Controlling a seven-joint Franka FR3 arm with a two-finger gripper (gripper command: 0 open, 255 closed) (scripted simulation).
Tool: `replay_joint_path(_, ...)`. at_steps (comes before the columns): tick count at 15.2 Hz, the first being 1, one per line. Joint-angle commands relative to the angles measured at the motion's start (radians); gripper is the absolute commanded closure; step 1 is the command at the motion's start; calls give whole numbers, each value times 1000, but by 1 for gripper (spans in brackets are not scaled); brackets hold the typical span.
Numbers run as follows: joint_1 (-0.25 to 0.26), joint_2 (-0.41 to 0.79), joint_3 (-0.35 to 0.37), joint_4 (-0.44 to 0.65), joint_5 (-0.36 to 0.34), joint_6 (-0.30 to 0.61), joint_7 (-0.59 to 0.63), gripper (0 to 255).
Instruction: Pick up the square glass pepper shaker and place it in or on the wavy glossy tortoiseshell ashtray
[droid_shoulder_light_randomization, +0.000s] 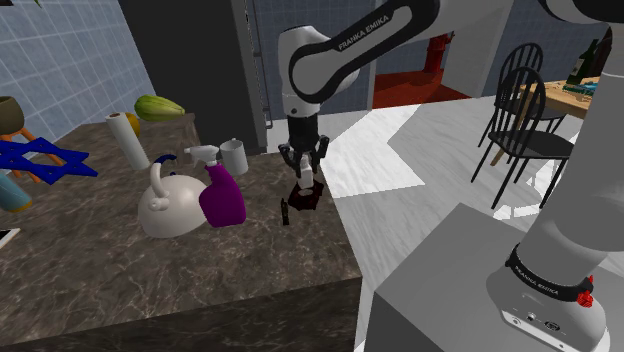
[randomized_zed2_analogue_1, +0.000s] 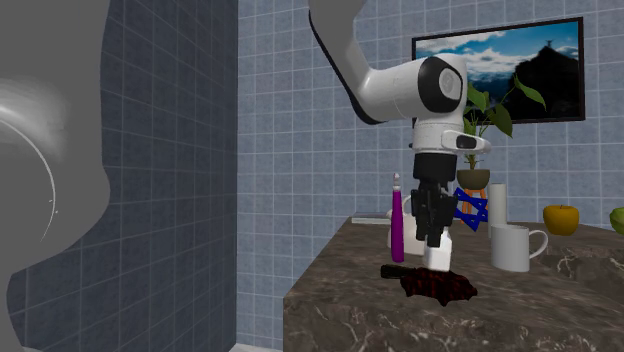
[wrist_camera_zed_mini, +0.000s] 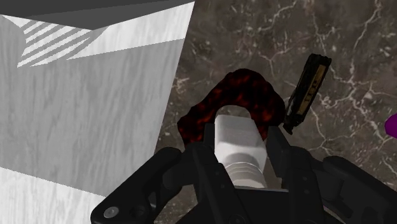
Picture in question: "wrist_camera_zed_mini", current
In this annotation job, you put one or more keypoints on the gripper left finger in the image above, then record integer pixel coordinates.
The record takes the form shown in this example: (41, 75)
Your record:
(139, 183)

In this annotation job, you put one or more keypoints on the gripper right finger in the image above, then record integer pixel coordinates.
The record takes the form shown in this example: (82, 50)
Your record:
(310, 180)

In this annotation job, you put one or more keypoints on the white ribbed bottle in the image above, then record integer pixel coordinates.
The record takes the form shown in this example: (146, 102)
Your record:
(240, 145)

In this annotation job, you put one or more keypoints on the black and gold flat bar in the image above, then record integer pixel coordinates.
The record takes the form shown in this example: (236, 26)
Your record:
(307, 90)

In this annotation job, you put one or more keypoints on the purple rounded object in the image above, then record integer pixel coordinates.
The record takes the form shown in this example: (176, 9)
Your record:
(392, 125)

